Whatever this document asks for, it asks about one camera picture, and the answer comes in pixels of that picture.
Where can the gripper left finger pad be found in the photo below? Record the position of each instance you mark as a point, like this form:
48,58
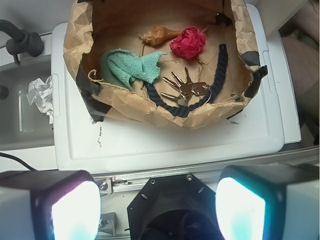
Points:
49,205

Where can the gripper right finger pad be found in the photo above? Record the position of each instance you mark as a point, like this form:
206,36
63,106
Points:
269,202

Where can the silver key bunch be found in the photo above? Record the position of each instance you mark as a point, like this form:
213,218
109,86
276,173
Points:
185,89

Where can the white crumpled paper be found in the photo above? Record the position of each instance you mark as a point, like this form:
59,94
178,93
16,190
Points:
40,94

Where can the teal terry cloth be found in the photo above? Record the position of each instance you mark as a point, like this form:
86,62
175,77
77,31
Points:
122,67

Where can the brown paper bag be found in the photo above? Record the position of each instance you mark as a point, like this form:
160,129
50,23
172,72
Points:
229,61

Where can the red crumpled paper ball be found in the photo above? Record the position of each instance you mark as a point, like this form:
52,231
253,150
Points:
189,43

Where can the orange spiral seashell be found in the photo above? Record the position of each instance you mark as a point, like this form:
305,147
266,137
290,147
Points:
158,35

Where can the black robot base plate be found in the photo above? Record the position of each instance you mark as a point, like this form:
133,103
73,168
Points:
177,207

